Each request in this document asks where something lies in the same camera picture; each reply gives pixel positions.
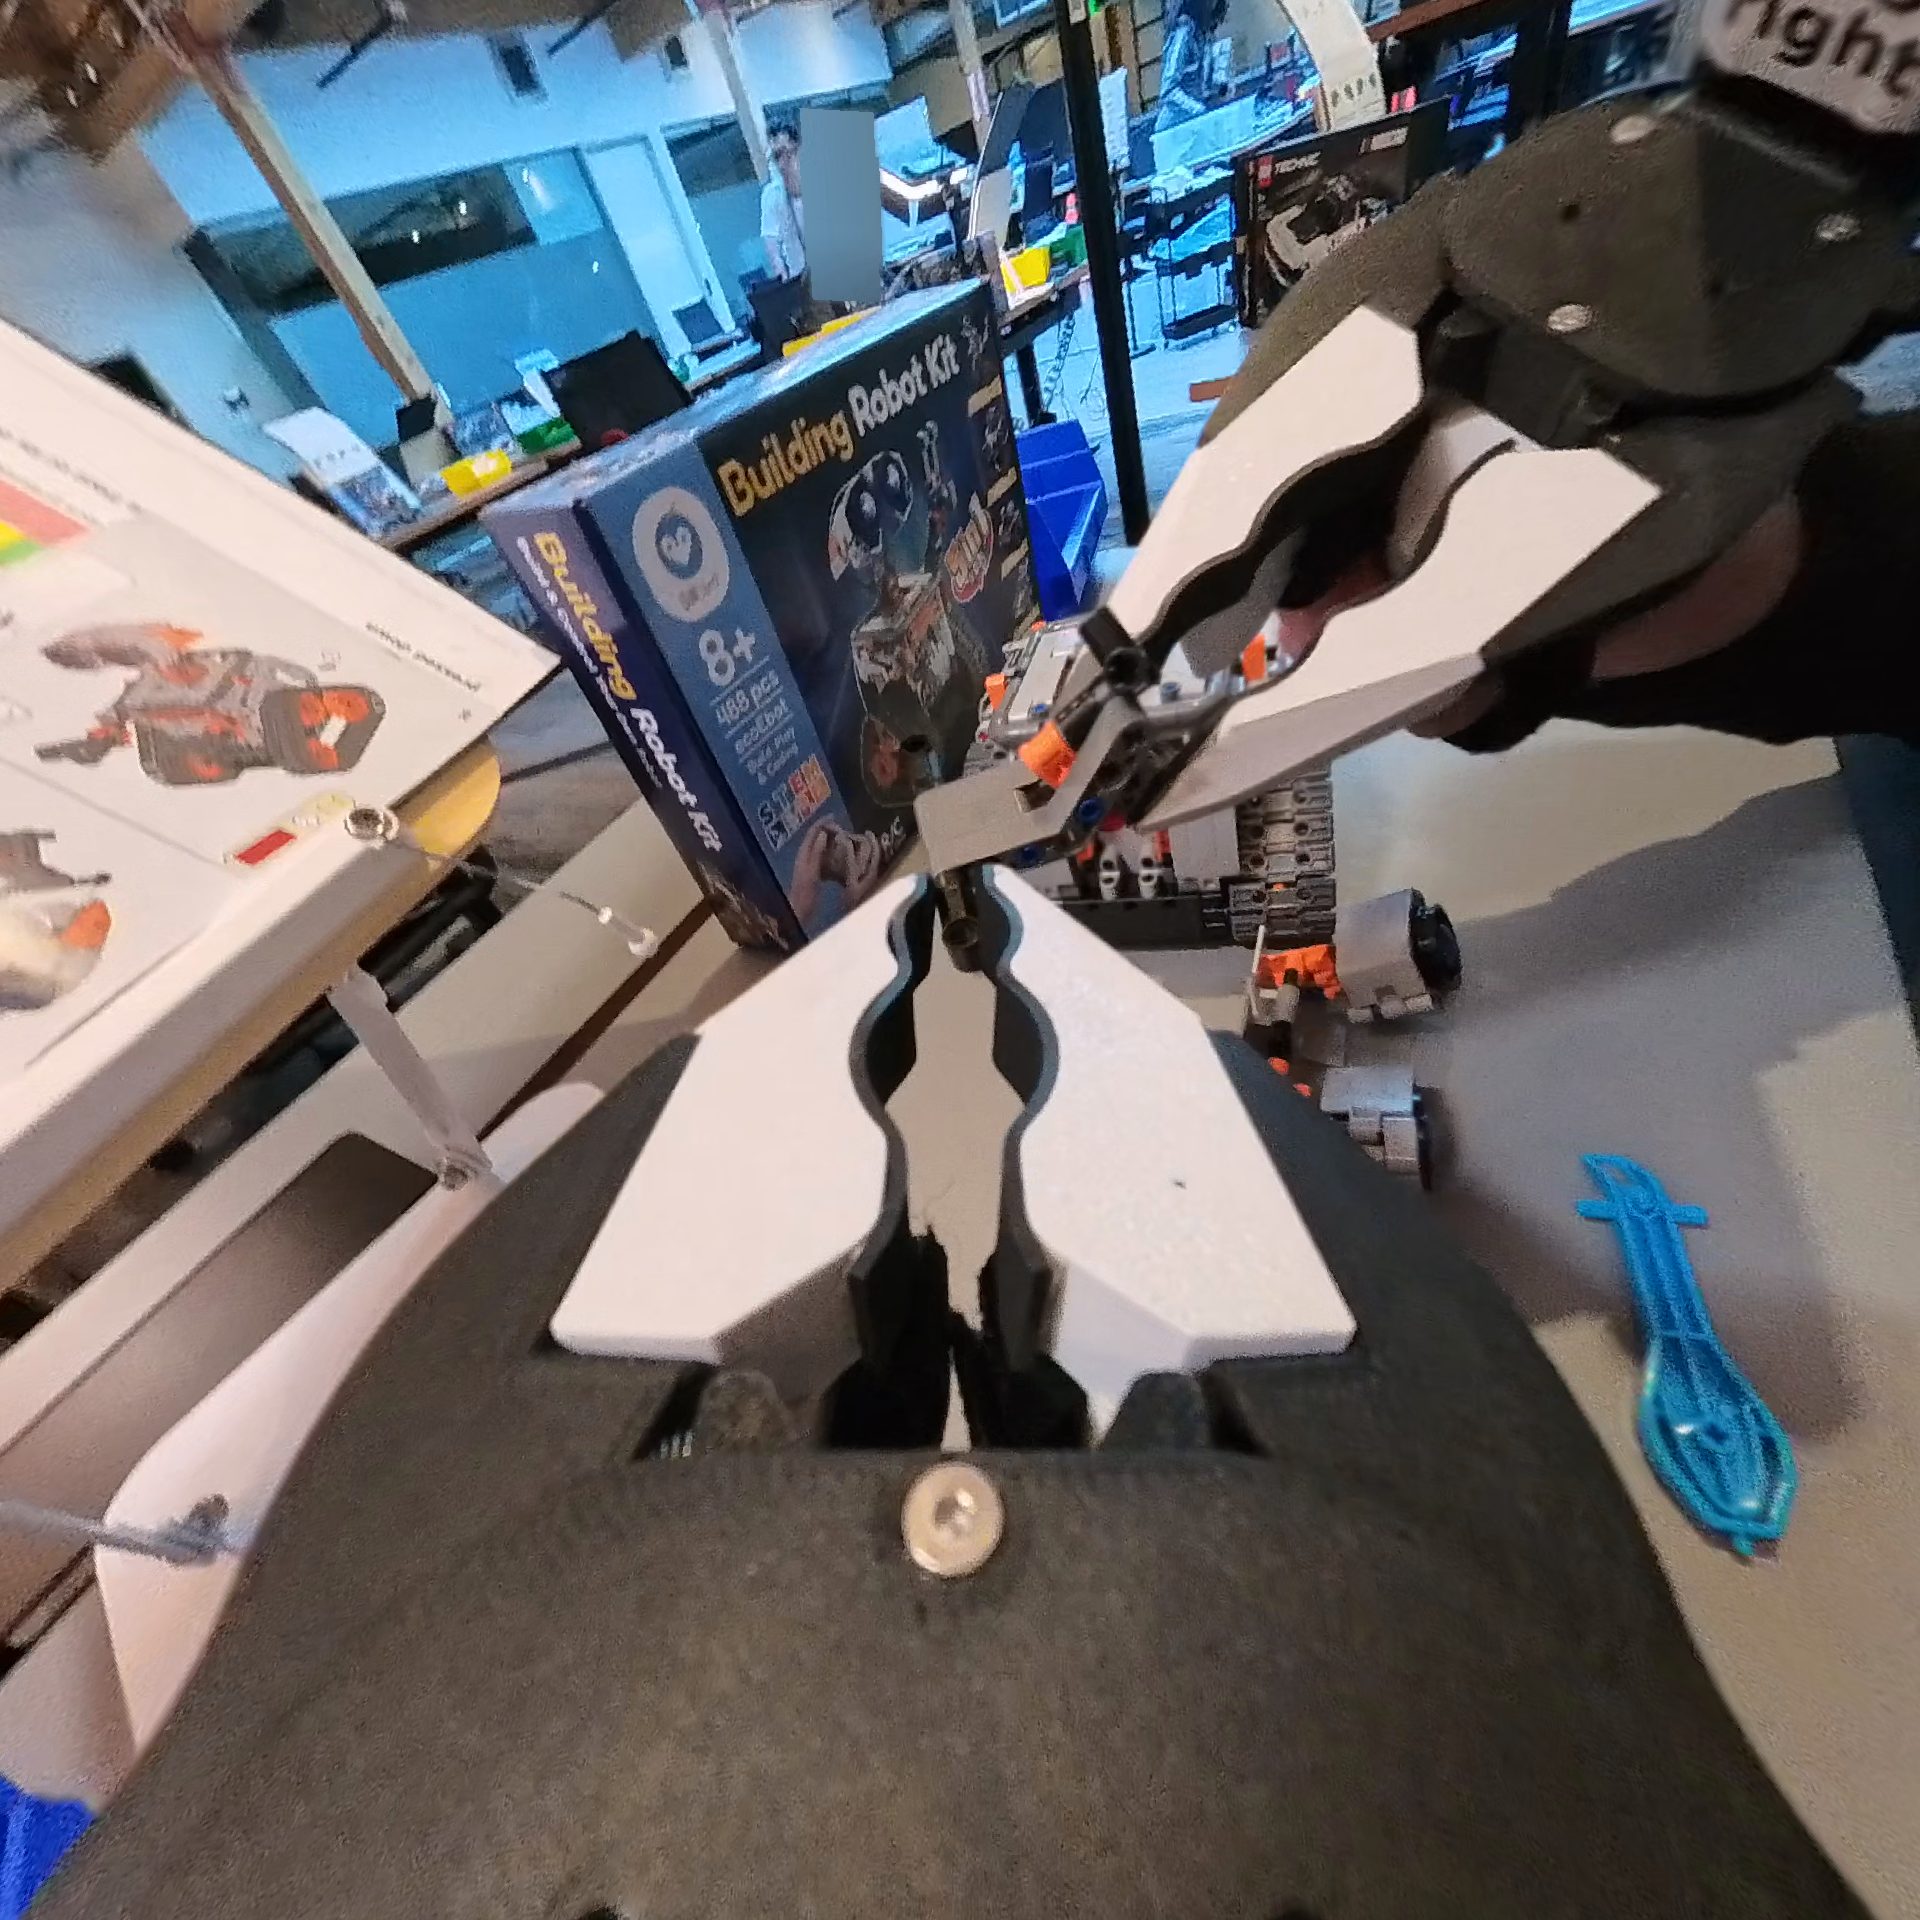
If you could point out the blue storage bin with tag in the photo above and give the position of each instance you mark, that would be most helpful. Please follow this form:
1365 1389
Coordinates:
39 1846

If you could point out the person's right forearm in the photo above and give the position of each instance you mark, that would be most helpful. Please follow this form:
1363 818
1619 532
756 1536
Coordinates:
1846 602

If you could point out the grey orange brick assembly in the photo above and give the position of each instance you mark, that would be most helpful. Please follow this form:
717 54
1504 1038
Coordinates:
1021 811

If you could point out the blue robot kit box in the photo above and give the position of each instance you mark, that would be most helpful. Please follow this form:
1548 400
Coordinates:
720 602

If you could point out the printed instruction sheet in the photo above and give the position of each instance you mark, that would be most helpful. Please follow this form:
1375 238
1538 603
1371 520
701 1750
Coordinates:
196 676

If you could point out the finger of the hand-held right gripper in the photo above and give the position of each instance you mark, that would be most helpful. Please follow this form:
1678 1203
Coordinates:
1424 631
1275 422

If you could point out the black round hole connector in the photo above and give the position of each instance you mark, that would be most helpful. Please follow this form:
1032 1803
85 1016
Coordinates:
960 914

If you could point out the black toy car box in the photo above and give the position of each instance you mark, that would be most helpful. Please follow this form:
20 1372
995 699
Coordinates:
1336 196

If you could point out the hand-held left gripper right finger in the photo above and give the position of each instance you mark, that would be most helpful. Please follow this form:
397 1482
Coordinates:
1184 1201

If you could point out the black pole with disc top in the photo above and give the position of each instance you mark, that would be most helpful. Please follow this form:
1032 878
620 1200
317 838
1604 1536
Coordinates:
1103 270

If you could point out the white stand base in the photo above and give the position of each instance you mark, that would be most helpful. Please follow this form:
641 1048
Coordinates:
224 1472

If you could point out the light blue brick separator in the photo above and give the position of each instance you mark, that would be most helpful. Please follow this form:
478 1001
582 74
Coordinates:
1694 1395

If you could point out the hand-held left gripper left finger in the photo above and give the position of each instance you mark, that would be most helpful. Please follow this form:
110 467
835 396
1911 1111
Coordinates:
720 1201

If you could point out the orange grey toy robot arm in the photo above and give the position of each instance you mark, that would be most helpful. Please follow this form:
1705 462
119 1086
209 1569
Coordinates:
1381 947

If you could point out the grey tracked toy robot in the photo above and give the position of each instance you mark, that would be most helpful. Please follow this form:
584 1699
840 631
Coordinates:
1275 857

